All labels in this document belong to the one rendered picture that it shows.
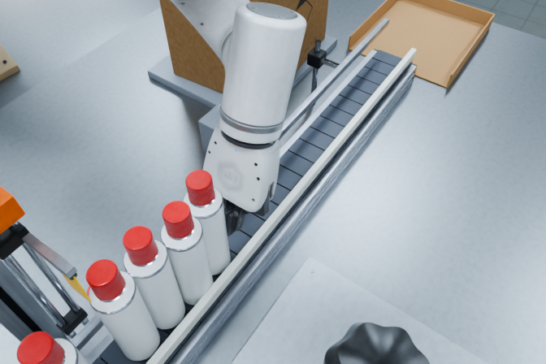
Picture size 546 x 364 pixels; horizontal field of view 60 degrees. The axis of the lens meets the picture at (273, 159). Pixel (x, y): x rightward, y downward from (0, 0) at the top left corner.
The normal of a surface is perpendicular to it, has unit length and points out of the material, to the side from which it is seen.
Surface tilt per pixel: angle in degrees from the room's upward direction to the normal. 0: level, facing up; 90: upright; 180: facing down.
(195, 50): 90
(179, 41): 90
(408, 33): 0
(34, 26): 0
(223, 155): 69
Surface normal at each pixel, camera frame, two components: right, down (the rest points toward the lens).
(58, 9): 0.00, -0.65
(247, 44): -0.54, 0.36
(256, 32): -0.31, 0.46
